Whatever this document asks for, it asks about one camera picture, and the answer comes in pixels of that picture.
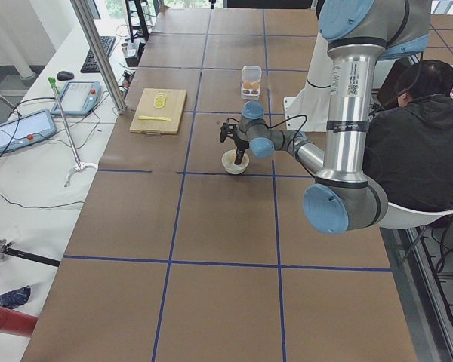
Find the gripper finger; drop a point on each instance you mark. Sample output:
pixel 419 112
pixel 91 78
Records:
pixel 236 155
pixel 242 157

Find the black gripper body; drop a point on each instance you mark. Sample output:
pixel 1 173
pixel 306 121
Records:
pixel 240 143

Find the brown egg from bowl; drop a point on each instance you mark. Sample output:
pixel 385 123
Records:
pixel 233 158

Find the clear plastic egg box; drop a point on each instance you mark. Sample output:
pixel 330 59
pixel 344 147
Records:
pixel 251 79

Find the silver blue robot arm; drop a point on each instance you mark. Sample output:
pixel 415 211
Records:
pixel 343 197

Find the white bowl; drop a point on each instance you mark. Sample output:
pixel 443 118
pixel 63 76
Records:
pixel 234 169

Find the wooden cutting board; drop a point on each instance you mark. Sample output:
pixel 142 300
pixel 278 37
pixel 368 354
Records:
pixel 173 109

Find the yellow plastic knife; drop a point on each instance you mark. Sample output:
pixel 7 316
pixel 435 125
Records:
pixel 153 118

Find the long reacher grabber tool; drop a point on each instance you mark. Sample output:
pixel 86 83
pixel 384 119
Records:
pixel 79 164

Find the far teach pendant tablet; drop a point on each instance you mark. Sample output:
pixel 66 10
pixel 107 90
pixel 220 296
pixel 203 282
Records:
pixel 78 98

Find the teach pendant tablet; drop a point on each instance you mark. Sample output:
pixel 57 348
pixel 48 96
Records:
pixel 78 98
pixel 26 130

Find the white chair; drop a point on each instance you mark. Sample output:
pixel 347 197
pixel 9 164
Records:
pixel 398 217

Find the seated person dark jacket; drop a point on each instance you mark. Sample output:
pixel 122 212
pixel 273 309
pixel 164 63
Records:
pixel 409 148

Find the black computer mouse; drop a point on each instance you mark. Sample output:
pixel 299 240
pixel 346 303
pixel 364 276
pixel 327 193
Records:
pixel 65 76

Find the near teach pendant tablet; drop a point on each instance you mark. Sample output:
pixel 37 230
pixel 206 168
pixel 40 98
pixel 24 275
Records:
pixel 26 130

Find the black tripod rod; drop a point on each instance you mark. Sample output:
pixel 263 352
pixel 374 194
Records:
pixel 6 249

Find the red cylinder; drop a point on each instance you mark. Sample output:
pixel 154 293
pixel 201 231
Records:
pixel 17 323

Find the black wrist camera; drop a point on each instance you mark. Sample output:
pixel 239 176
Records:
pixel 227 131

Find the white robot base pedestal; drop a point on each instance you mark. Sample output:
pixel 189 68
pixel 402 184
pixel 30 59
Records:
pixel 309 98

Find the aluminium frame post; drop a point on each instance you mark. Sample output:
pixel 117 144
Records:
pixel 86 21

